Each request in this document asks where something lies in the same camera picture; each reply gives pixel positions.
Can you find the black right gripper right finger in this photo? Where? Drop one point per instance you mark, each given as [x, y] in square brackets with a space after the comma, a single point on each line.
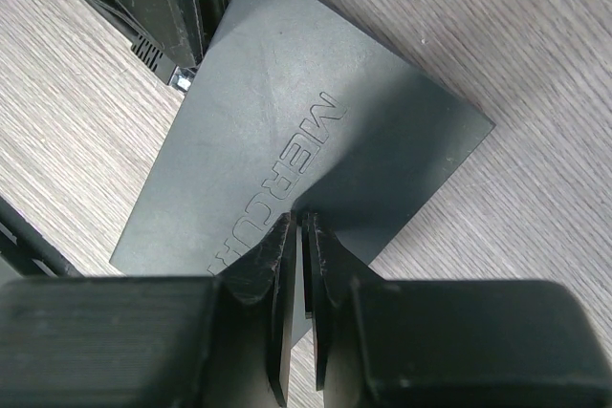
[445, 343]

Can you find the black network switch box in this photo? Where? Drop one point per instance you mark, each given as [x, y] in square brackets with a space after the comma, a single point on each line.
[294, 108]

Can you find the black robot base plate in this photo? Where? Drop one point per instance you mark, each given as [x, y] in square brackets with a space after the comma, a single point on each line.
[24, 251]

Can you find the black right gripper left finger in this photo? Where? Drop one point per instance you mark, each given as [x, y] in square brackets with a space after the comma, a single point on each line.
[211, 341]

